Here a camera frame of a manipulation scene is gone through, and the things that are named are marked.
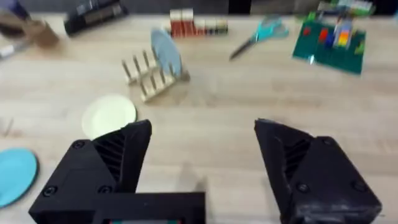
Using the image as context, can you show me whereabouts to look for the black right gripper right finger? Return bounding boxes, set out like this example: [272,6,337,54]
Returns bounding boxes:
[254,118,383,224]

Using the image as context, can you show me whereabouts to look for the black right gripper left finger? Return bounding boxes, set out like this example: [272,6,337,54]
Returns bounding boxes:
[28,119,153,224]

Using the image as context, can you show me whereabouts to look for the wooden peg dish rack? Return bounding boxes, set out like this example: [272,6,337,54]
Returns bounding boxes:
[121,49,191,103]

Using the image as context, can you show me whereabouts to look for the pale yellow plate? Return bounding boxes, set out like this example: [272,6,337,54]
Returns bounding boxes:
[81,94,138,140]

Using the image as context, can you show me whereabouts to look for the turquoise plate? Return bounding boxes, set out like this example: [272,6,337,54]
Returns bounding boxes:
[0,147,39,208]

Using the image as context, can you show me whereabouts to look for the grey-blue plate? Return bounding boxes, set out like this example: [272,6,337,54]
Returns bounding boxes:
[150,28,183,78]

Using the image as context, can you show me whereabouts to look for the green board with toy blocks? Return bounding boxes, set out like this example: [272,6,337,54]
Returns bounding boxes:
[291,12,367,75]

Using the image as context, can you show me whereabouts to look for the brown cardboard box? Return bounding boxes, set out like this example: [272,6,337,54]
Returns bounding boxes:
[0,11,60,49]

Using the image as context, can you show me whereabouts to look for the black box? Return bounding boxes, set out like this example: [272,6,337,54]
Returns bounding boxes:
[63,0,130,35]

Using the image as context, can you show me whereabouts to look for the row of small boxes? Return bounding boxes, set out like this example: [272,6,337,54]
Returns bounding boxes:
[169,8,229,39]

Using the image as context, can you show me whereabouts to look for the teal handled scissors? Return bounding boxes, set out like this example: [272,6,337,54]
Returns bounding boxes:
[229,16,290,61]

